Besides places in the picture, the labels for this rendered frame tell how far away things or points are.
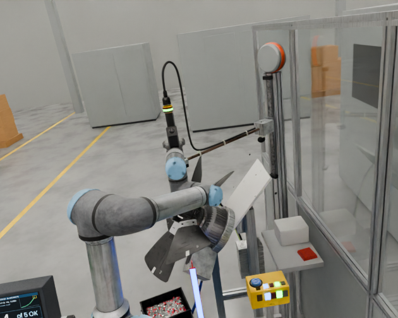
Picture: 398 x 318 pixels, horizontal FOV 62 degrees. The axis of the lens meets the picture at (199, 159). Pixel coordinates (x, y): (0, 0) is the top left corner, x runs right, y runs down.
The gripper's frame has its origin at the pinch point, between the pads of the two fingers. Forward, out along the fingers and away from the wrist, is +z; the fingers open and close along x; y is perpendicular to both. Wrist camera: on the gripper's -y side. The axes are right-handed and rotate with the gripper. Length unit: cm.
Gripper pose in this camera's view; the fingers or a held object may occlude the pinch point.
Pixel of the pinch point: (173, 137)
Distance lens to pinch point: 154.4
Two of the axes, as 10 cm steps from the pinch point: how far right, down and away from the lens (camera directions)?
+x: 9.9, -1.6, 0.3
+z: -0.9, -3.5, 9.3
